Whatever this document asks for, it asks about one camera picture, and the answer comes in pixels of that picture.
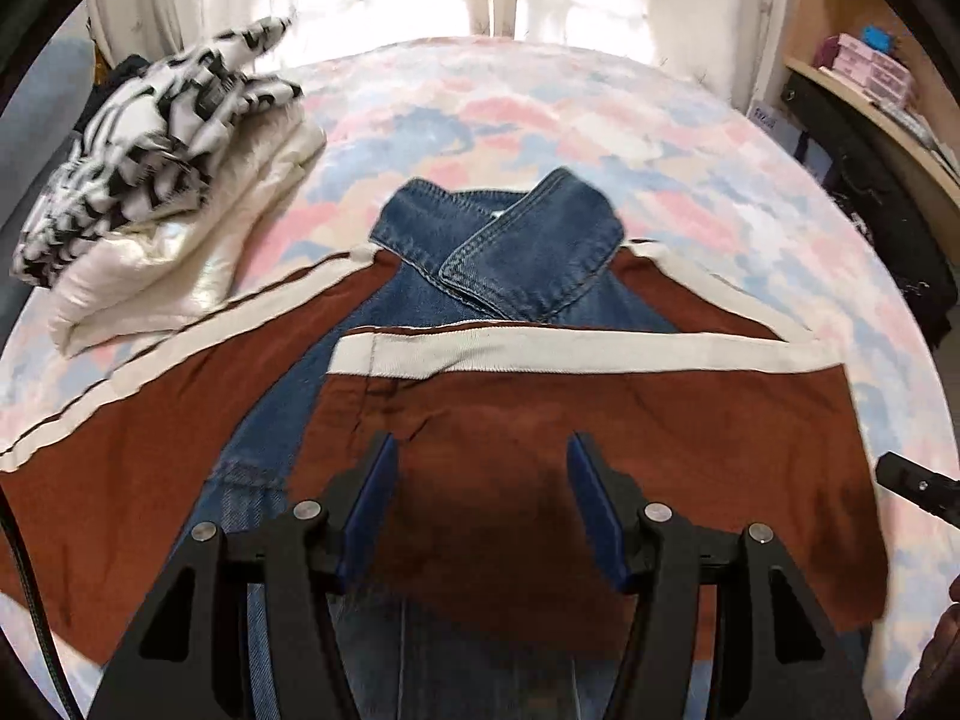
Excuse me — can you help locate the stack of pink boxes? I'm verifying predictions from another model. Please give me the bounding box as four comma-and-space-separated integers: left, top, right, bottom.
814, 30, 920, 110

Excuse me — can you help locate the black bag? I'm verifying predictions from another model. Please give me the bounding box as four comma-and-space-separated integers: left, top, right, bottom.
780, 75, 960, 350

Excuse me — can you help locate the grey blue bolster pillow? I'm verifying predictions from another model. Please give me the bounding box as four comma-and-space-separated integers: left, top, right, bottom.
0, 34, 102, 256

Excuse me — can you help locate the black white patterned garment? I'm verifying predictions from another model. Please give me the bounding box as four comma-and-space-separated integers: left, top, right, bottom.
9, 13, 305, 290

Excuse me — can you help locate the stack of magazines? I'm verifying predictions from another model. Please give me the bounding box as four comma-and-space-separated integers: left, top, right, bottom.
881, 97, 960, 188

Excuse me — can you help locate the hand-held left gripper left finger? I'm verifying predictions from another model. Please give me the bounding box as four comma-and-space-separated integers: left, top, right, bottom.
90, 431, 402, 720

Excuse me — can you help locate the cream padded jacket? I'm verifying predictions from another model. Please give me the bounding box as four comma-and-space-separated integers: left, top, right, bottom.
46, 116, 327, 359

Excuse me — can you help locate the black cable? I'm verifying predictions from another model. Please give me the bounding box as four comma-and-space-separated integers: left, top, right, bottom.
0, 491, 83, 720

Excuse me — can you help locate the denim and brown jacket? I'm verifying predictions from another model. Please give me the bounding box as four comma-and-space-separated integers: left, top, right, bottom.
0, 167, 893, 720

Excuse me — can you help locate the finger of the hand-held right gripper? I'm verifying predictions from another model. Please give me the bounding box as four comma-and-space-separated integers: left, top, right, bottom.
876, 452, 960, 528

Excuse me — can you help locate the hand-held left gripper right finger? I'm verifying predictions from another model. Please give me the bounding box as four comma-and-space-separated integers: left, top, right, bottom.
566, 431, 875, 720

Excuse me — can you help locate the pastel patterned bedspread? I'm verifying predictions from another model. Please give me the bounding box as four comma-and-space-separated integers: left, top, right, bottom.
0, 36, 960, 720

